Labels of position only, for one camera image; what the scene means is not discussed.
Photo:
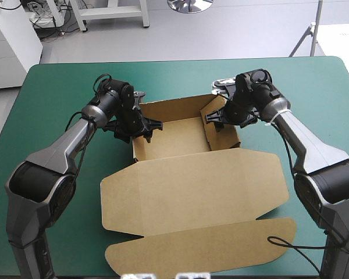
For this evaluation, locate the brown cardboard box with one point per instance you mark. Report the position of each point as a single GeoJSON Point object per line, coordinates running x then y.
{"type": "Point", "coordinates": [192, 186]}

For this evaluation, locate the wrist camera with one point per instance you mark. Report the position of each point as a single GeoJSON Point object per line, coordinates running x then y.
{"type": "Point", "coordinates": [139, 94]}
{"type": "Point", "coordinates": [224, 80]}

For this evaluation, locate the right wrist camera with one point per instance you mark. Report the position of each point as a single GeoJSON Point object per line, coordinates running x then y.
{"type": "Point", "coordinates": [224, 80]}

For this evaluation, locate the silver chair base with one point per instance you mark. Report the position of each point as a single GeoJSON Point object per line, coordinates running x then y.
{"type": "Point", "coordinates": [189, 5]}

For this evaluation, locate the white cabinet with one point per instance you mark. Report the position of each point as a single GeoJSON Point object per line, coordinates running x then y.
{"type": "Point", "coordinates": [8, 49]}

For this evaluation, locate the grey metal stand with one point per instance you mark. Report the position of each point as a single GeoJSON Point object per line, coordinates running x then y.
{"type": "Point", "coordinates": [312, 32]}

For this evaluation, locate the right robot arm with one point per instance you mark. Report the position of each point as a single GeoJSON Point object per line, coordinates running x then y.
{"type": "Point", "coordinates": [308, 145]}

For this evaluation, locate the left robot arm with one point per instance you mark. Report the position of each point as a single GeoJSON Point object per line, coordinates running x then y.
{"type": "Point", "coordinates": [64, 151]}

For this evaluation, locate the white metal table frame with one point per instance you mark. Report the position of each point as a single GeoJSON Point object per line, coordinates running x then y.
{"type": "Point", "coordinates": [116, 13]}

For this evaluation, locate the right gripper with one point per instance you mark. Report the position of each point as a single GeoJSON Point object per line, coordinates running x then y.
{"type": "Point", "coordinates": [238, 110]}

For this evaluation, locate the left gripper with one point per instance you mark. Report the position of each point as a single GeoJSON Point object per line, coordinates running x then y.
{"type": "Point", "coordinates": [131, 122]}

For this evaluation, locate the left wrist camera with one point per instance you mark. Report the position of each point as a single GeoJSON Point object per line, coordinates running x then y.
{"type": "Point", "coordinates": [139, 94]}

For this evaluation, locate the white table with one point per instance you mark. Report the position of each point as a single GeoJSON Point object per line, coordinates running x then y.
{"type": "Point", "coordinates": [341, 40]}

